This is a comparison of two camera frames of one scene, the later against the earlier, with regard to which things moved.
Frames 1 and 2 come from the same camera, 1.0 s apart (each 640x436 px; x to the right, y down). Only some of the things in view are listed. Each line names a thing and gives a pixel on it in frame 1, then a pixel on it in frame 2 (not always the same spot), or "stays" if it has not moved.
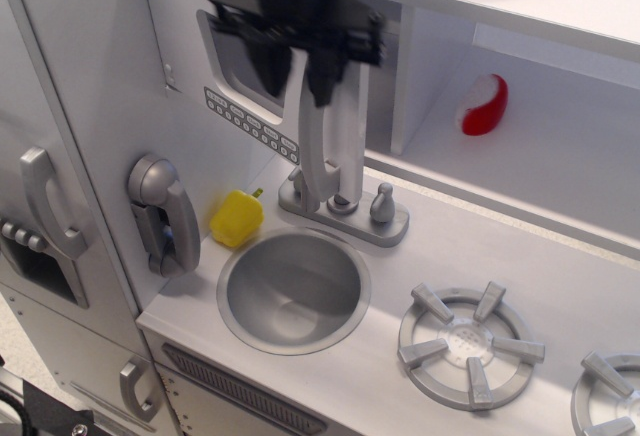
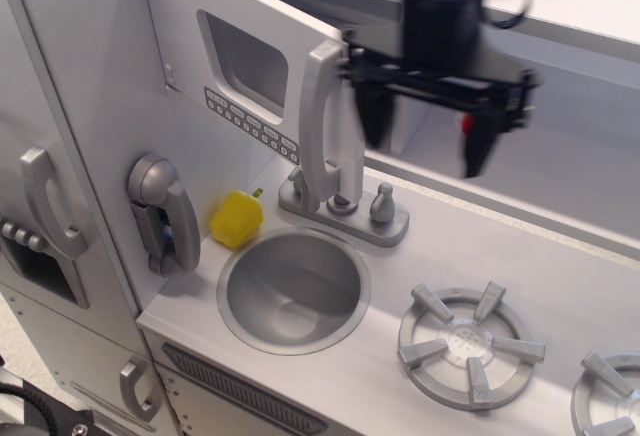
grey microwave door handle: x=323 y=180 stays
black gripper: x=299 y=3 → x=442 y=55
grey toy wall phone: x=167 y=215 stays
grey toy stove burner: x=471 y=349 stays
